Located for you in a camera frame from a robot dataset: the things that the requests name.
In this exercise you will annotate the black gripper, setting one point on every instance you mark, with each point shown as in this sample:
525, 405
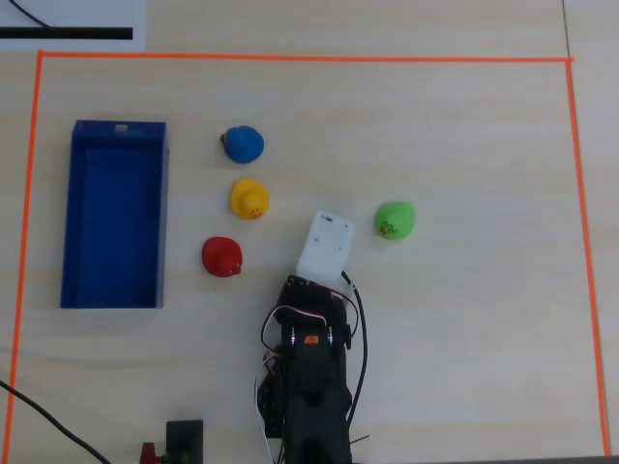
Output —
301, 286

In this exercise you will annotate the yellow rubber duck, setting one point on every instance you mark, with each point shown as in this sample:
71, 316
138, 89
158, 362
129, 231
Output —
249, 197

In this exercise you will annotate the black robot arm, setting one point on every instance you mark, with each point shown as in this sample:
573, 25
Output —
314, 386

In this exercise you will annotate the red rubber duck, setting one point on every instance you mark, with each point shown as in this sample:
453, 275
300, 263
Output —
221, 255

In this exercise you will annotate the green rubber duck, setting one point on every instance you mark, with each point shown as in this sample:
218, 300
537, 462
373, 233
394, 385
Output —
396, 220

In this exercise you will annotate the blue rubber duck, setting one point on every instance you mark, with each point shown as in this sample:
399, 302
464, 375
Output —
244, 144

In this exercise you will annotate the blue rectangular plastic box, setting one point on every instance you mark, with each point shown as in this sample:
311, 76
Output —
121, 227

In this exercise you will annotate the black table clamp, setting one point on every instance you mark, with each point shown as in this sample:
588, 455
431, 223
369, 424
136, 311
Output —
185, 437

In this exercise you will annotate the orange tape strip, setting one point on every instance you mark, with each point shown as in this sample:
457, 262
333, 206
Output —
290, 57
585, 241
26, 217

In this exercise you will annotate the white paper sheet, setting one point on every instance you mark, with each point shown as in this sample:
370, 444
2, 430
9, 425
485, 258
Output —
72, 12

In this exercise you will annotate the white camera housing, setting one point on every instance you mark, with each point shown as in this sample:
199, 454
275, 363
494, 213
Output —
326, 246

